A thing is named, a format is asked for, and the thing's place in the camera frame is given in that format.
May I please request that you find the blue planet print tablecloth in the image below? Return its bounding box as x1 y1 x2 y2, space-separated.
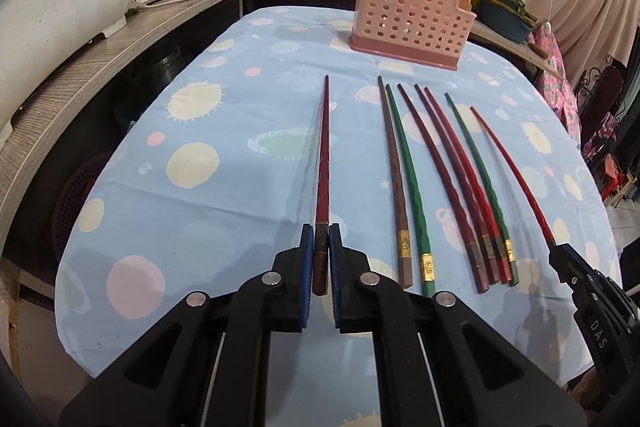
54 6 623 388

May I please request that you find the dark blue basin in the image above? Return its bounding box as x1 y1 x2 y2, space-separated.
472 0 539 46

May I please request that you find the black pot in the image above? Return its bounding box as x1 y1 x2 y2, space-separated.
114 46 190 128

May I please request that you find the pink floral cloth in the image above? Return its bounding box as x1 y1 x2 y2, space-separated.
531 26 582 138

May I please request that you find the brown chopstick gold band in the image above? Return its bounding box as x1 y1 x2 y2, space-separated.
377 76 414 287

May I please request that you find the bright red chopstick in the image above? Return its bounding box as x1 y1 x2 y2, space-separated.
424 87 511 284
470 107 557 250

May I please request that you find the green chopstick gold band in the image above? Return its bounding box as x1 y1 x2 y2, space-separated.
385 83 437 298
444 92 520 287

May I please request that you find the red plastic basket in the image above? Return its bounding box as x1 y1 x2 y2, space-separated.
52 151 112 249

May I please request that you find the dark metal chair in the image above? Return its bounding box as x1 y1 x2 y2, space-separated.
575 56 632 168

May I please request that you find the dark red chopstick silver band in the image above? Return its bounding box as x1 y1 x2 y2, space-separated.
414 83 501 285
397 83 491 294
311 75 332 297

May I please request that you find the red plastic stool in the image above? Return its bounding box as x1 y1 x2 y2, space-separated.
596 156 637 204

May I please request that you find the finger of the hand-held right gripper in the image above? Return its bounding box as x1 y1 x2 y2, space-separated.
565 245 613 290
548 245 606 308

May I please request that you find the grey wood-grain shelf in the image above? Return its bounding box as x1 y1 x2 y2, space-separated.
0 0 273 253

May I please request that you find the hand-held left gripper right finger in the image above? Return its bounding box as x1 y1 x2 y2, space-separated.
329 222 587 427

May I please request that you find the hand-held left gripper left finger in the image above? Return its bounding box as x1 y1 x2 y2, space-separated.
59 223 316 427

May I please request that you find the pink perforated chopstick basket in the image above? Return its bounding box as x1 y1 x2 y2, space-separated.
348 0 478 72

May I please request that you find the white plastic tub blue rim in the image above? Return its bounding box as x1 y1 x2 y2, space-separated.
0 0 142 132

